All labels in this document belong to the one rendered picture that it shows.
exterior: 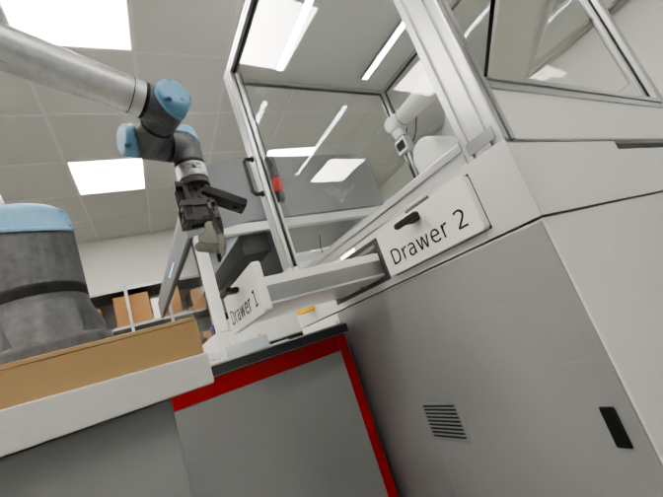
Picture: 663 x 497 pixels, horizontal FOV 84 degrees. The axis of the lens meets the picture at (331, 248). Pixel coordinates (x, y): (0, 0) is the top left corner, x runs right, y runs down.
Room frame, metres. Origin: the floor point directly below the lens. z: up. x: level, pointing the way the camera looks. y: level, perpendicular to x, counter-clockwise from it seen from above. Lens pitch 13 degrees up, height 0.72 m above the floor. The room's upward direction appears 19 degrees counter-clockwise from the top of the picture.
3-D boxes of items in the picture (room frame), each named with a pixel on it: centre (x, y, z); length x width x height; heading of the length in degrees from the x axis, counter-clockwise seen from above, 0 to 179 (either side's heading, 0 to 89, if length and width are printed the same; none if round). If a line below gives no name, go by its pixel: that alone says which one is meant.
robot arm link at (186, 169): (0.85, 0.27, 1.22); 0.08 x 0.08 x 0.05
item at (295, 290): (0.98, 0.06, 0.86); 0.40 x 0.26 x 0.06; 123
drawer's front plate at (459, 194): (0.78, -0.20, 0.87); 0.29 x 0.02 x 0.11; 33
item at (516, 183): (1.27, -0.46, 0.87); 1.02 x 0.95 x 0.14; 33
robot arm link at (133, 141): (0.76, 0.33, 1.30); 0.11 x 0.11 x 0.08; 50
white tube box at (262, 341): (1.11, 0.33, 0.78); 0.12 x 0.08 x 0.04; 112
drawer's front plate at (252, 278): (0.87, 0.24, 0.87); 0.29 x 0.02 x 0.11; 33
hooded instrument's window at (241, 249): (2.67, 0.60, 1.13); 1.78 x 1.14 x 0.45; 33
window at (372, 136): (1.03, -0.08, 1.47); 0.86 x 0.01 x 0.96; 33
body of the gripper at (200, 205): (0.85, 0.28, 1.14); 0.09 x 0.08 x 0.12; 123
